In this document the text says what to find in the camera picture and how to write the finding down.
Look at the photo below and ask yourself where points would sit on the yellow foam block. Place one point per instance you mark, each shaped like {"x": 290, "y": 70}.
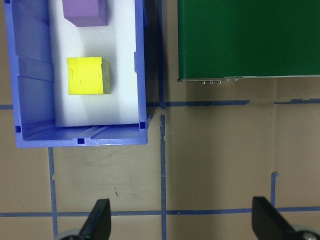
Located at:
{"x": 85, "y": 77}

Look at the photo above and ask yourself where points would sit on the purple foam block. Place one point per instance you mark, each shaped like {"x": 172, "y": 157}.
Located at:
{"x": 82, "y": 12}

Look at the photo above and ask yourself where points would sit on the white foam pad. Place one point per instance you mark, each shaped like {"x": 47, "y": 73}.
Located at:
{"x": 120, "y": 75}

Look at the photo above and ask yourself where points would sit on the blue plastic storage bin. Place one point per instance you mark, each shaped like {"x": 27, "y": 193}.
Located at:
{"x": 32, "y": 75}

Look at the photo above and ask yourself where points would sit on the green conveyor belt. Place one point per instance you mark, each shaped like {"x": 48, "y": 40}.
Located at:
{"x": 250, "y": 37}

